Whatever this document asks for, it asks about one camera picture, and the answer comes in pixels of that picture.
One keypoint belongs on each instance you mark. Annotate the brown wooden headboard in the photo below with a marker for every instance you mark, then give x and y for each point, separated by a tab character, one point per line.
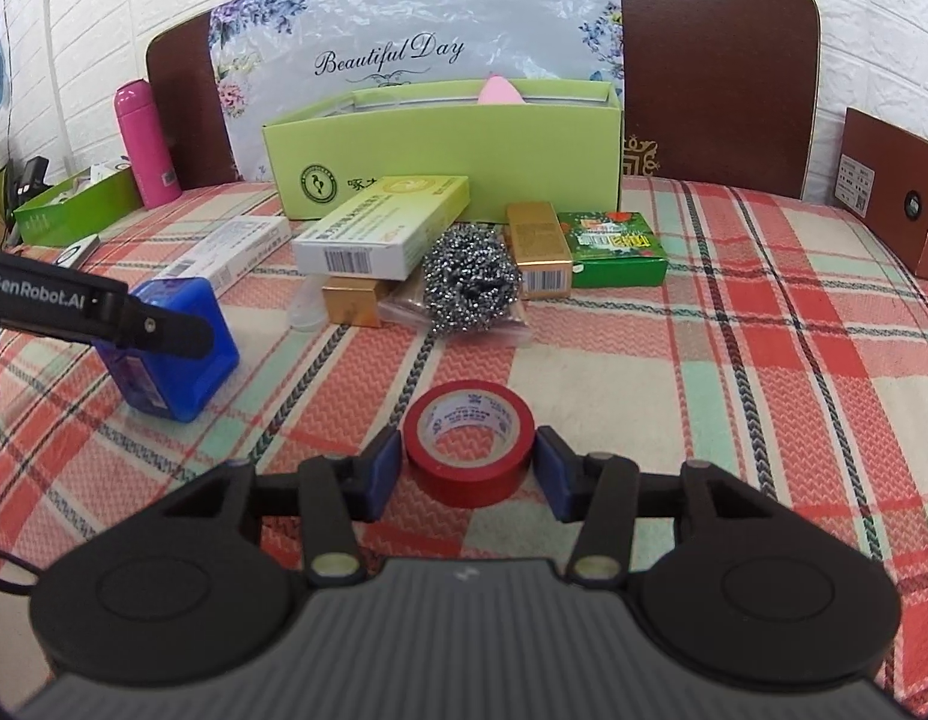
719	67

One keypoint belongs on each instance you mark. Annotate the tall gold box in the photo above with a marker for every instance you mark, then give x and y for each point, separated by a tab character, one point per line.
539	247

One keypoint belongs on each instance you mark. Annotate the brown cardboard box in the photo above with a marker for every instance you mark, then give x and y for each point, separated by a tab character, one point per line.
884	195

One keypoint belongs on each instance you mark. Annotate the open green carton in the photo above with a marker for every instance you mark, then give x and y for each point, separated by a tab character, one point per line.
74	217

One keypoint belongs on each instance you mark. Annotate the red plaid blanket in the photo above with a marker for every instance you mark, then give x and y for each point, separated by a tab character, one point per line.
734	390

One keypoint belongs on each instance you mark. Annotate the yellow and white medicine box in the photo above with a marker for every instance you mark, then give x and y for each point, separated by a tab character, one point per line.
381	232

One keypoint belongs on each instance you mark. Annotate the clear plastic cup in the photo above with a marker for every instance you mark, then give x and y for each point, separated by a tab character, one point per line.
306	311

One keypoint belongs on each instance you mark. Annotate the small white box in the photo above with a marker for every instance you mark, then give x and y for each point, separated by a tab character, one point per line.
80	251

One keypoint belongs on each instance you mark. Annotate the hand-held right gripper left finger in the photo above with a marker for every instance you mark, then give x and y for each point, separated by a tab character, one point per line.
383	472

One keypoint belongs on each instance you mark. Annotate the small gold box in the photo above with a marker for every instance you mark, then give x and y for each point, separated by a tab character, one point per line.
351	304

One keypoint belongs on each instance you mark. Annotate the green printed box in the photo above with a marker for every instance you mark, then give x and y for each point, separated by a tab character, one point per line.
614	255

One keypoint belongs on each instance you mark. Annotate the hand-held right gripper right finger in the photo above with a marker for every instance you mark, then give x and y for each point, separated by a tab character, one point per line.
555	472

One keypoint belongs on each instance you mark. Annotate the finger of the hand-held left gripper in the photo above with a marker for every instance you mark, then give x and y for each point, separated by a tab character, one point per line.
171	330

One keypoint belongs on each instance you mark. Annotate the blue plastic box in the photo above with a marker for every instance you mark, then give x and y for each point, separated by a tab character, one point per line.
194	382

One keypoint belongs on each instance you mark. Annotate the black device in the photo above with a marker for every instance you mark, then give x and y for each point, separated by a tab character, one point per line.
32	176

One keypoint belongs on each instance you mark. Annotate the floral plastic bag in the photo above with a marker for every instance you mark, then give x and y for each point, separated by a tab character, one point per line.
359	15

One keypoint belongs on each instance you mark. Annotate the light green storage box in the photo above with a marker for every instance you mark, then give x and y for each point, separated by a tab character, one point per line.
449	150

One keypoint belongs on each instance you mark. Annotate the pink thermos bottle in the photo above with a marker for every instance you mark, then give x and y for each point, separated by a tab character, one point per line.
145	150

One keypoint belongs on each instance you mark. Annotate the steel wool scrubber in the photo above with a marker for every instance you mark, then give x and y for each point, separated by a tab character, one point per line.
471	277

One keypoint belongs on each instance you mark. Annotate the clear plastic bag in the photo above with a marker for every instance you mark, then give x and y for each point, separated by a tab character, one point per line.
513	331

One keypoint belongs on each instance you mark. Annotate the red tape roll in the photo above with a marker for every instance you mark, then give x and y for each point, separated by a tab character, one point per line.
464	487

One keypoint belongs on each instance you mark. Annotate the long white box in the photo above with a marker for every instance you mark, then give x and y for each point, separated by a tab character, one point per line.
239	247

